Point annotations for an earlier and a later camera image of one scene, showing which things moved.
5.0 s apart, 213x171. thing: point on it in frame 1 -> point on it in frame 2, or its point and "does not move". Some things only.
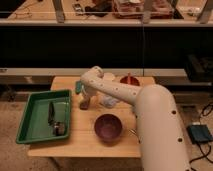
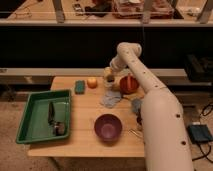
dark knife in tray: [51, 114] does not move
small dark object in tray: [59, 129] does not move
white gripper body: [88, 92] -> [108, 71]
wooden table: [106, 128] does not move
